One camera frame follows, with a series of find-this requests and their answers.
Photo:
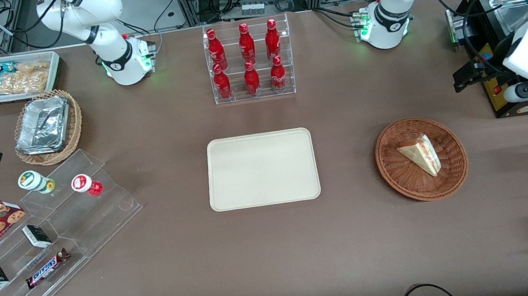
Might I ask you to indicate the red cola bottle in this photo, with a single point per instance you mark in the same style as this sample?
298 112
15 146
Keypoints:
222 82
216 50
272 39
246 44
278 74
251 78

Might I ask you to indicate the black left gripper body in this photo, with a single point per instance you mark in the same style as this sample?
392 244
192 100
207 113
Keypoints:
494 63

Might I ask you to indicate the light wicker basket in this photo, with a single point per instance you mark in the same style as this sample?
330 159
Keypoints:
76 123

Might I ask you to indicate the triangular sandwich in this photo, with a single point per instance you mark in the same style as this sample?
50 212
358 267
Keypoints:
422 155

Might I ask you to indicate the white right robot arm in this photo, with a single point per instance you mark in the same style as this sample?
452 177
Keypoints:
122 60

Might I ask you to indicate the green capped drink bottle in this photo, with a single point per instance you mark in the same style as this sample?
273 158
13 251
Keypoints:
34 181

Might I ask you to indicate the red capped drink bottle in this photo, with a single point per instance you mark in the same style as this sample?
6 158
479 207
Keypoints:
85 184

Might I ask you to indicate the beige plastic tray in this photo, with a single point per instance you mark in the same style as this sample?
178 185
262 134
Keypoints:
261 170

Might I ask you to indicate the snickers chocolate bar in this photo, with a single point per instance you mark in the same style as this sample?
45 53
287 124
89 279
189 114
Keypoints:
47 269

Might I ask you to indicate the brown wicker basket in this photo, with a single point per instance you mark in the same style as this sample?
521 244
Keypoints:
396 173

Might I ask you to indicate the white power strip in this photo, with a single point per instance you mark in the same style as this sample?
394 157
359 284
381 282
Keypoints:
252 8

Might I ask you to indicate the aluminium foil tray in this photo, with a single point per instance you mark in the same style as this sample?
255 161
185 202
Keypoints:
43 124

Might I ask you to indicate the clear bag of crackers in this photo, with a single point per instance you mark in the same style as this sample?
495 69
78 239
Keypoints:
23 79

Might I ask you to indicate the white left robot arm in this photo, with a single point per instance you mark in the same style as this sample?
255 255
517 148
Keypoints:
387 17

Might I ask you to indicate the clear acrylic bottle rack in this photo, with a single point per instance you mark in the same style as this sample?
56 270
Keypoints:
239 96

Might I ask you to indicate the clear acrylic stepped display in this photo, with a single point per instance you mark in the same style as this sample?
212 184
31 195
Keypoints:
104 218

